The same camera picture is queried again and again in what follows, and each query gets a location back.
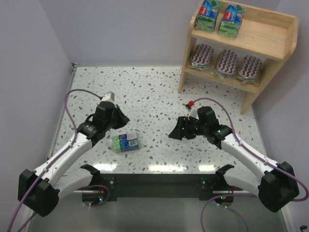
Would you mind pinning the aluminium frame rail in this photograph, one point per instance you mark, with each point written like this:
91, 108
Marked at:
62, 113

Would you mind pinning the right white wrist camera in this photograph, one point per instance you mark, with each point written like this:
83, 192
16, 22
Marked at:
190, 106

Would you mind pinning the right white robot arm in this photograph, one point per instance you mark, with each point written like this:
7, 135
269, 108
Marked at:
272, 182

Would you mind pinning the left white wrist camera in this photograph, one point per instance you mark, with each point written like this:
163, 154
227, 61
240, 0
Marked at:
108, 97

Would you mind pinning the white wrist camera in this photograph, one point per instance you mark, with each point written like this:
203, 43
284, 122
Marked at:
108, 97
190, 106

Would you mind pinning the purple zigzag sponge pack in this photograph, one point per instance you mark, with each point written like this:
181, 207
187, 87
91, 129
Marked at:
202, 56
249, 70
227, 63

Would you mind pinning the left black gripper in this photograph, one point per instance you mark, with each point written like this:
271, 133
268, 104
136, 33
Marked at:
117, 116

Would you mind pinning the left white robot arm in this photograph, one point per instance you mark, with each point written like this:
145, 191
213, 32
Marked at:
37, 189

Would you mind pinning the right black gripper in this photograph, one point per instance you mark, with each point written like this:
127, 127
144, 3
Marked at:
184, 128

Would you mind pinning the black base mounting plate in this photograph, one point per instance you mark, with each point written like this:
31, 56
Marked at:
201, 186

